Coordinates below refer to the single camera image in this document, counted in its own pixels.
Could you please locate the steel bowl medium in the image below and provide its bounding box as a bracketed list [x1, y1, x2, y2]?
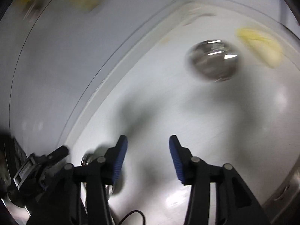
[81, 153, 122, 200]

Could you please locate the small steel bowl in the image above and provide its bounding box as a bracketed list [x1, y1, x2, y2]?
[187, 40, 241, 82]

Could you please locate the steel sink edge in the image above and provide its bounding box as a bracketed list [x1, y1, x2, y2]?
[262, 157, 299, 223]

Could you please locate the yellow cloth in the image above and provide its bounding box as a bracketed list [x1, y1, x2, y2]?
[236, 27, 283, 69]

